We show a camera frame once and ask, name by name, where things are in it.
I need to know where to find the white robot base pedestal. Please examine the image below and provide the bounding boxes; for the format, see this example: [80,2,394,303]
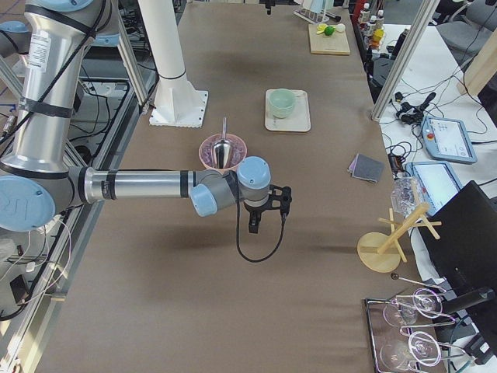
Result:
[138,1,208,128]

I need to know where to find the wine glass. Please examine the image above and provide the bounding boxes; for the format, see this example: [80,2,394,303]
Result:
[380,331,441,372]
[383,288,442,327]

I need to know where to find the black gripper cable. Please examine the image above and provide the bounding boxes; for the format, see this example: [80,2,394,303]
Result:
[235,204,287,263]

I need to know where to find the wooden cup tree stand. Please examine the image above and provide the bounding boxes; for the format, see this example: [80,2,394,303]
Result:
[357,196,442,273]

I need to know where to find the pink bowl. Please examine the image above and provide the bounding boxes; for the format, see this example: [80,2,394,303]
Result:
[198,133,249,172]

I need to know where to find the teach pendant near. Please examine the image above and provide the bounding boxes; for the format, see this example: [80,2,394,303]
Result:
[405,161,463,216]

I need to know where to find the grey purple cloths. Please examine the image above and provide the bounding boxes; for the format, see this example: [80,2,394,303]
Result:
[348,153,384,183]

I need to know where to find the teach pendant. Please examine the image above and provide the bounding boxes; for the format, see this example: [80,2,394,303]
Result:
[422,116,478,164]
[405,161,463,216]

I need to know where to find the metal glass rack tray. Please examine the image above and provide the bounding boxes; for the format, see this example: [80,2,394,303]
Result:
[364,273,467,372]

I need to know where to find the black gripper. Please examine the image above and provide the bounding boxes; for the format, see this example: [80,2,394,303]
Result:
[248,209,262,234]
[265,0,273,14]

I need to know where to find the wooden cutting board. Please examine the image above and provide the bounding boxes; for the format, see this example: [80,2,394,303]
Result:
[308,24,350,55]

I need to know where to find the green bowl on tray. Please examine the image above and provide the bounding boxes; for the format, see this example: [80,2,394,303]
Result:
[272,115,292,120]

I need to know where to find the white garlic bulb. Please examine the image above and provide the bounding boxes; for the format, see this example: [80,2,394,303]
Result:
[335,23,346,33]

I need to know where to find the teach pendant far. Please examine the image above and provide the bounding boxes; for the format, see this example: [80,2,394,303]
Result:
[422,116,478,164]

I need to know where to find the black monitor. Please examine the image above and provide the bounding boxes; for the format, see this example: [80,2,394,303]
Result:
[422,181,496,294]

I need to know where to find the wine glass lower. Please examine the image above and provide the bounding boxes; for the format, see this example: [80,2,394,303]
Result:
[380,331,441,372]

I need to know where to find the green bowl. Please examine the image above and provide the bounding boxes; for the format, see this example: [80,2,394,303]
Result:
[269,106,294,116]
[272,115,292,120]
[269,88,296,110]

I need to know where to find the cream rabbit tray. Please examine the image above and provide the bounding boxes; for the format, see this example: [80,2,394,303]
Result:
[265,89,311,133]

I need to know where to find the green lime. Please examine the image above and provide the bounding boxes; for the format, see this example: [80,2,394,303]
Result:
[323,26,335,37]

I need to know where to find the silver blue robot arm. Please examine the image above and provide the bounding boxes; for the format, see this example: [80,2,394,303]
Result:
[1,1,273,232]

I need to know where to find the aluminium frame post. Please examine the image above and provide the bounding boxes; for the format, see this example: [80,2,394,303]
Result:
[370,0,440,122]

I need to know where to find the wine glass upper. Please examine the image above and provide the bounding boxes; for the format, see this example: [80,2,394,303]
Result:
[383,288,442,327]

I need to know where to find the metal ice scoop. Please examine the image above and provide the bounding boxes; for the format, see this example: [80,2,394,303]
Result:
[211,117,233,169]

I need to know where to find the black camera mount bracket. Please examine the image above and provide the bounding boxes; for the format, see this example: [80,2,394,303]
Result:
[266,184,292,220]

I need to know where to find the clear plastic cup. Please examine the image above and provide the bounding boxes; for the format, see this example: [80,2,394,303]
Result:
[391,177,424,216]

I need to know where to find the ice cubes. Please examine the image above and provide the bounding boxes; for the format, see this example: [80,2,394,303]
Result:
[201,138,246,168]

